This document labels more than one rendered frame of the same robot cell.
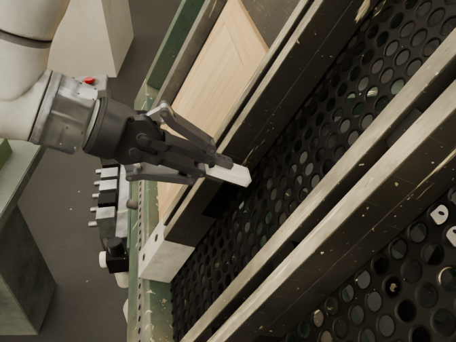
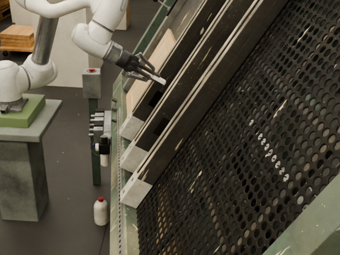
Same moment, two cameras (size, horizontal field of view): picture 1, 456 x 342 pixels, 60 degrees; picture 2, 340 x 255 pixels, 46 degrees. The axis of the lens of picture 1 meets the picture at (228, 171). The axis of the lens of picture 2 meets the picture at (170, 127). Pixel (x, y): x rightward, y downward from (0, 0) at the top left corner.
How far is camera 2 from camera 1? 1.26 m
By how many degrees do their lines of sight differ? 12
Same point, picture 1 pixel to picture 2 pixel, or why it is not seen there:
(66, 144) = (113, 59)
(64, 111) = (114, 49)
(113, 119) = (126, 54)
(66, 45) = (57, 62)
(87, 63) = (70, 76)
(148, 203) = (123, 117)
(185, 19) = (145, 41)
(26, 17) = (111, 25)
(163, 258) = (130, 125)
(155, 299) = (125, 143)
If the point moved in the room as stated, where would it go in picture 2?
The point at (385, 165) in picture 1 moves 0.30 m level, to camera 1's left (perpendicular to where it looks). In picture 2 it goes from (191, 59) to (114, 54)
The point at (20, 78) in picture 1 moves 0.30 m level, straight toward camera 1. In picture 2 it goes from (106, 39) to (135, 62)
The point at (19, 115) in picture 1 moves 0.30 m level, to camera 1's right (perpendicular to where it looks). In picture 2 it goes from (103, 49) to (176, 53)
